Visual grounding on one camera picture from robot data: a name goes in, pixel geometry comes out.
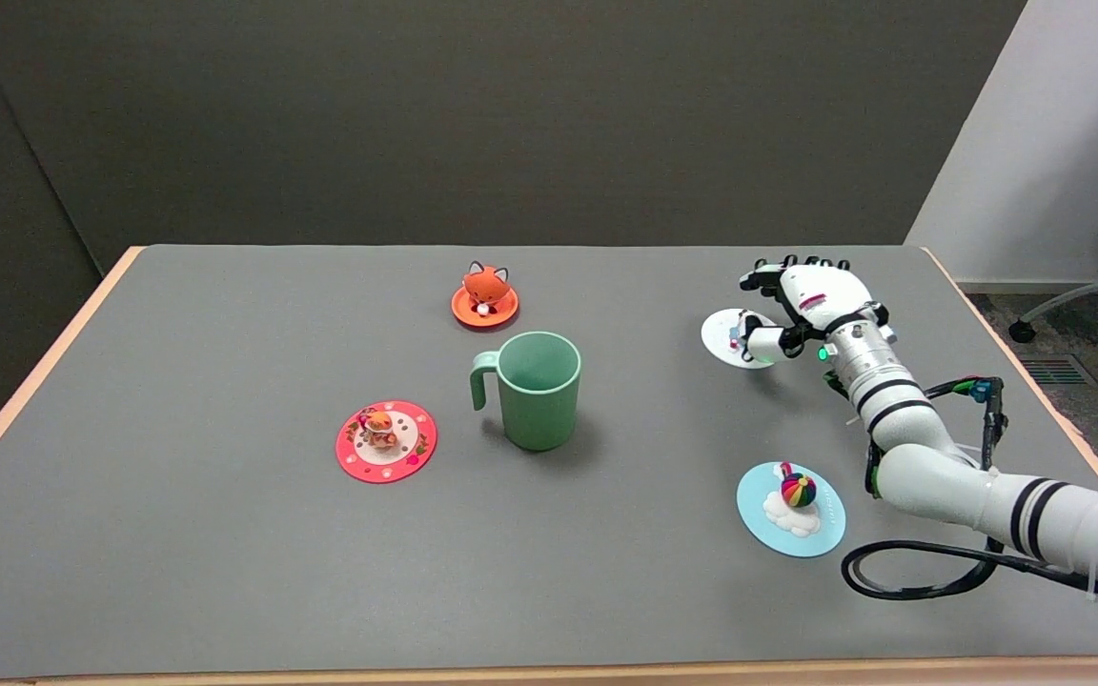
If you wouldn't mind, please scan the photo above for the floor vent grille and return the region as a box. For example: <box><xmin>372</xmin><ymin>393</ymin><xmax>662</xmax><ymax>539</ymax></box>
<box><xmin>1021</xmin><ymin>356</ymin><xmax>1091</xmax><ymax>389</ymax></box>

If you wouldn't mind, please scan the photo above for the red cup lid with hamster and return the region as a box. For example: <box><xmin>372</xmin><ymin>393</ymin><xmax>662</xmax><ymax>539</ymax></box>
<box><xmin>335</xmin><ymin>399</ymin><xmax>438</xmax><ymax>485</ymax></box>

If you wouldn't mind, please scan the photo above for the orange cup lid with fox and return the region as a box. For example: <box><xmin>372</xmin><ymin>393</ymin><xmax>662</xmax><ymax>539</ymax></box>
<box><xmin>451</xmin><ymin>261</ymin><xmax>520</xmax><ymax>330</ymax></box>

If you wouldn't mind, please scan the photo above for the white cup lid with cat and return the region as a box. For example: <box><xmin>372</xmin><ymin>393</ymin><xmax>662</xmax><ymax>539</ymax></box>
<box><xmin>701</xmin><ymin>307</ymin><xmax>781</xmax><ymax>370</ymax></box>

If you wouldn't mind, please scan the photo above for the green plastic mug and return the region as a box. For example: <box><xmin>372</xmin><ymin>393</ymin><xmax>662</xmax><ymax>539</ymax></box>
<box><xmin>470</xmin><ymin>331</ymin><xmax>582</xmax><ymax>454</ymax></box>

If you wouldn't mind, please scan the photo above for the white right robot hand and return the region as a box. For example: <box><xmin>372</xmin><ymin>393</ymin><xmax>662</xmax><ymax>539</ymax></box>
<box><xmin>739</xmin><ymin>254</ymin><xmax>889</xmax><ymax>368</ymax></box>

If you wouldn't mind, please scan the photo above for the office chair base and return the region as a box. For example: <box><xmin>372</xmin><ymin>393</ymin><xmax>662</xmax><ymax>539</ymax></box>
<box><xmin>1007</xmin><ymin>219</ymin><xmax>1098</xmax><ymax>345</ymax></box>

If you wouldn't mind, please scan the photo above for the blue cup lid with balloon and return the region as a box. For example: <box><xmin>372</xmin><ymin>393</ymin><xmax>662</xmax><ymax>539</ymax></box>
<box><xmin>736</xmin><ymin>460</ymin><xmax>847</xmax><ymax>559</ymax></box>

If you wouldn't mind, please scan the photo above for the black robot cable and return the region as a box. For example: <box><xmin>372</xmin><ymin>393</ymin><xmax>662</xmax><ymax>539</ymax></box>
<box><xmin>841</xmin><ymin>376</ymin><xmax>1098</xmax><ymax>601</ymax></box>

